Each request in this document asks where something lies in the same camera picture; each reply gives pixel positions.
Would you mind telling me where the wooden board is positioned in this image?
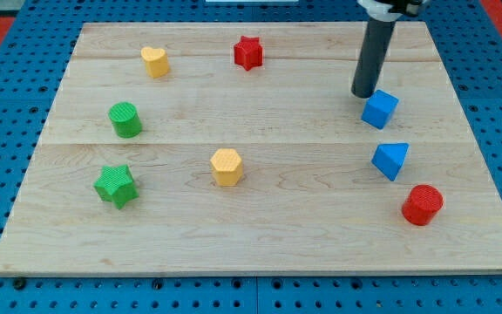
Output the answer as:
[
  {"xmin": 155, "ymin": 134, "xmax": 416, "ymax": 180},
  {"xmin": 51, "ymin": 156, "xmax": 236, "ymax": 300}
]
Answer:
[{"xmin": 0, "ymin": 22, "xmax": 502, "ymax": 277}]

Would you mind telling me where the green cylinder block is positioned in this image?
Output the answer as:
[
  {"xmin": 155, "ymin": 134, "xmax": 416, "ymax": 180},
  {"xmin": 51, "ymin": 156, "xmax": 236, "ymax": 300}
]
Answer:
[{"xmin": 108, "ymin": 102, "xmax": 142, "ymax": 138}]

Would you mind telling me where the yellow heart block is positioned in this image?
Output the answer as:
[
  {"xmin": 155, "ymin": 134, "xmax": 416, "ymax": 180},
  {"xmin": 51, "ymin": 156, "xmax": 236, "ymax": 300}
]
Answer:
[{"xmin": 140, "ymin": 46, "xmax": 170, "ymax": 79}]

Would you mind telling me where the blue triangular prism block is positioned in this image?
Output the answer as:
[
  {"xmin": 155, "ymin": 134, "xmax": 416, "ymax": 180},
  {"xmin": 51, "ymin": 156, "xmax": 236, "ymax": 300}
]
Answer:
[{"xmin": 371, "ymin": 143, "xmax": 410, "ymax": 181}]

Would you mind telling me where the red star block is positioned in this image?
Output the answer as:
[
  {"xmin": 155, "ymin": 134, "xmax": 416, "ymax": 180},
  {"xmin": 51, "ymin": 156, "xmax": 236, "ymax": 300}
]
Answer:
[{"xmin": 234, "ymin": 36, "xmax": 263, "ymax": 71}]

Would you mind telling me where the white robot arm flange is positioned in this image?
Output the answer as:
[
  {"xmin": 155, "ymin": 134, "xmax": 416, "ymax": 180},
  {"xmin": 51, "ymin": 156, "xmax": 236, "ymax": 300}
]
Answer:
[{"xmin": 357, "ymin": 0, "xmax": 431, "ymax": 22}]

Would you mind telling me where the blue cube block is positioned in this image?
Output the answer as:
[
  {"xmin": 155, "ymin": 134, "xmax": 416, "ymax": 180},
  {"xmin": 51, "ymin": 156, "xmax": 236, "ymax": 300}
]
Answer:
[{"xmin": 361, "ymin": 90, "xmax": 399, "ymax": 130}]

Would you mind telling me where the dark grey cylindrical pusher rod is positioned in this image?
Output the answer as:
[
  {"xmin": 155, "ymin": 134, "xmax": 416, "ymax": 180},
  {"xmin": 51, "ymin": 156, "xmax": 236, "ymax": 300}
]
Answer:
[{"xmin": 351, "ymin": 17, "xmax": 396, "ymax": 99}]

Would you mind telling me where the green star block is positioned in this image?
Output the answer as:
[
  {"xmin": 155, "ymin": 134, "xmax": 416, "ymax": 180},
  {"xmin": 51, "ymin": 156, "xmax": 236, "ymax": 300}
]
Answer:
[{"xmin": 93, "ymin": 165, "xmax": 139, "ymax": 209}]

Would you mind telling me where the yellow hexagon block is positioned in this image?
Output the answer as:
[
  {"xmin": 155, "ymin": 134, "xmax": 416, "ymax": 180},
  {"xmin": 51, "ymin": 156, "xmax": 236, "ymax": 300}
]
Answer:
[{"xmin": 210, "ymin": 148, "xmax": 243, "ymax": 187}]

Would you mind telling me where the red cylinder block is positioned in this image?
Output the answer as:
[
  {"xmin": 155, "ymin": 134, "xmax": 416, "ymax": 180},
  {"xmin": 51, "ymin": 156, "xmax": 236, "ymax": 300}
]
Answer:
[{"xmin": 402, "ymin": 184, "xmax": 444, "ymax": 226}]

